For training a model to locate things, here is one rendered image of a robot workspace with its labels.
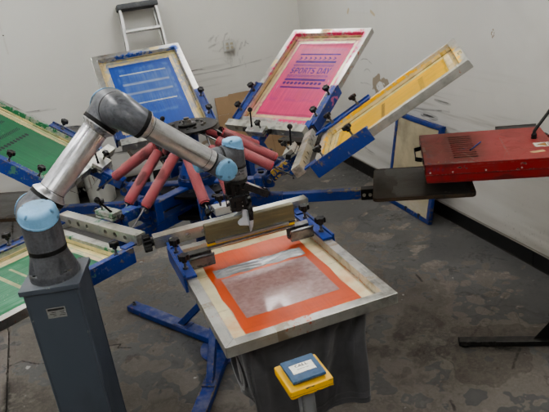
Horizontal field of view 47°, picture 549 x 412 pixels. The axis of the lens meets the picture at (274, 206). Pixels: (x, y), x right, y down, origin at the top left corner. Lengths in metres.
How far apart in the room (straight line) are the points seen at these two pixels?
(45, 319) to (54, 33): 4.47
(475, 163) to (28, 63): 4.50
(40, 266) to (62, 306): 0.14
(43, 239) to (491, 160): 1.84
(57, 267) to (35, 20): 4.46
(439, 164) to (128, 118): 1.43
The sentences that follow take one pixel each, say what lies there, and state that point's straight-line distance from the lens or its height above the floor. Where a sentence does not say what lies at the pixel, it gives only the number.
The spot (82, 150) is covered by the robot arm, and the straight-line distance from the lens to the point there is 2.10.
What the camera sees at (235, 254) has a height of 0.95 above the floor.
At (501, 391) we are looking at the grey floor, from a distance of 3.28.
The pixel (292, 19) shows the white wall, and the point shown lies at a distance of 6.80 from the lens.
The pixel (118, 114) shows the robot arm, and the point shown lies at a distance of 1.99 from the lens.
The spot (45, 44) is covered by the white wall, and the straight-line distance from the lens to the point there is 6.30.
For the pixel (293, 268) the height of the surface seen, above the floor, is 0.95.
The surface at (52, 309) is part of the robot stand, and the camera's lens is 2.07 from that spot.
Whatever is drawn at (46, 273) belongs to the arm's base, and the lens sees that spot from 2.03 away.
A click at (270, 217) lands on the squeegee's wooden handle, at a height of 1.11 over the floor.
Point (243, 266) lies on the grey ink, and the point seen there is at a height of 0.96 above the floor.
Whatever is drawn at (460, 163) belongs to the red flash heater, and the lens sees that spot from 2.84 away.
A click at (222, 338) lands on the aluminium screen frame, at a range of 1.95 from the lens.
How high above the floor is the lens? 2.05
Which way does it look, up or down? 22 degrees down
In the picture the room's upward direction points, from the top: 8 degrees counter-clockwise
